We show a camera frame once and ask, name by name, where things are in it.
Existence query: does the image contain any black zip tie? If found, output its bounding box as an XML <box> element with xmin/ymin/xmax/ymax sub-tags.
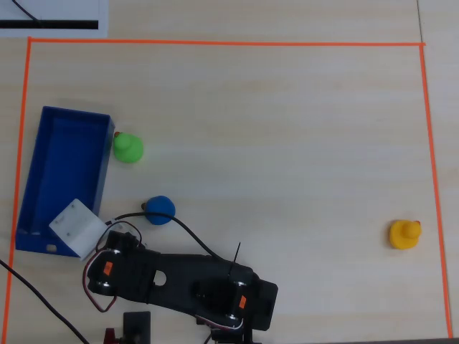
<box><xmin>227</xmin><ymin>242</ymin><xmax>242</xmax><ymax>279</ymax></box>

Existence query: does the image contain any yellow rubber duck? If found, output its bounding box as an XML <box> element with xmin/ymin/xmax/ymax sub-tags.
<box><xmin>389</xmin><ymin>219</ymin><xmax>423</xmax><ymax>251</ymax></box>

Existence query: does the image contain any green rubber duck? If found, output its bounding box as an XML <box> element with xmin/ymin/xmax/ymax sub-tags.
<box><xmin>113</xmin><ymin>130</ymin><xmax>146</xmax><ymax>165</ymax></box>

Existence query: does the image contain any long orange tape strip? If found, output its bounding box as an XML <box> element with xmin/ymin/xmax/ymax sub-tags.
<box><xmin>27</xmin><ymin>37</ymin><xmax>427</xmax><ymax>48</ymax></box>

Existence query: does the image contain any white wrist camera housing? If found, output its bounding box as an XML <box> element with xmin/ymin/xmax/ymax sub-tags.
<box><xmin>48</xmin><ymin>198</ymin><xmax>108</xmax><ymax>262</ymax></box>

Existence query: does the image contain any blue rubber duck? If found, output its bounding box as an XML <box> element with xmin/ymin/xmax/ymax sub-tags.
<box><xmin>142</xmin><ymin>195</ymin><xmax>177</xmax><ymax>226</ymax></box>

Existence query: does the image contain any thick black cable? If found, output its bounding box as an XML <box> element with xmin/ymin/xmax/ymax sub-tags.
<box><xmin>0</xmin><ymin>258</ymin><xmax>91</xmax><ymax>344</ymax></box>

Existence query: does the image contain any thin black cable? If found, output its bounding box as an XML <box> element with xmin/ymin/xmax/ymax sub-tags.
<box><xmin>11</xmin><ymin>0</ymin><xmax>44</xmax><ymax>28</ymax></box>

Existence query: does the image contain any red white black servo wire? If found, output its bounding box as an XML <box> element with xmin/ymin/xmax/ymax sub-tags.
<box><xmin>194</xmin><ymin>311</ymin><xmax>249</xmax><ymax>333</ymax></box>
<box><xmin>82</xmin><ymin>221</ymin><xmax>144</xmax><ymax>313</ymax></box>

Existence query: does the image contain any black table clamp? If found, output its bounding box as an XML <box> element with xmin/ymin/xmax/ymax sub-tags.
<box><xmin>123</xmin><ymin>310</ymin><xmax>152</xmax><ymax>344</ymax></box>

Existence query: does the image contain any white paper sheet with black bar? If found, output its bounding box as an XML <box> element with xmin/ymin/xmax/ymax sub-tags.
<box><xmin>0</xmin><ymin>0</ymin><xmax>109</xmax><ymax>38</ymax></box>

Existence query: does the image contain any blue plastic box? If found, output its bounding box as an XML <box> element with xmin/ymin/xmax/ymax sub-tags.
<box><xmin>14</xmin><ymin>105</ymin><xmax>116</xmax><ymax>259</ymax></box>

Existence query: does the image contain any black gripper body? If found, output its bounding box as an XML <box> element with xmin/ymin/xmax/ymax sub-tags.
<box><xmin>105</xmin><ymin>230</ymin><xmax>145</xmax><ymax>254</ymax></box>

